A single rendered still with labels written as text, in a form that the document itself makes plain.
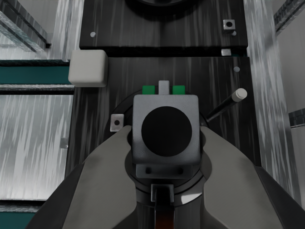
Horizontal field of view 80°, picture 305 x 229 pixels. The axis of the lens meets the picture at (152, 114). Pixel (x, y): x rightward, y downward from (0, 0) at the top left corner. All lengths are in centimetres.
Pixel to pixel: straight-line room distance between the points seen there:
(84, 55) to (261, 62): 24
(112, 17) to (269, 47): 23
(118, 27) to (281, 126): 26
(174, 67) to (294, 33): 31
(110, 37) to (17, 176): 25
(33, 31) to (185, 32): 21
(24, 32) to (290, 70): 45
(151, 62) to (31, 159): 24
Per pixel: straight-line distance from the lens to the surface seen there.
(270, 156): 28
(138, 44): 28
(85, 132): 25
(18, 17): 30
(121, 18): 31
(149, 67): 26
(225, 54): 29
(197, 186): 22
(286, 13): 38
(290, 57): 47
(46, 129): 34
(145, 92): 17
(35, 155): 34
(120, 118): 20
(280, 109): 30
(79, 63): 26
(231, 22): 30
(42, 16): 52
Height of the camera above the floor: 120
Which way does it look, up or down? 77 degrees down
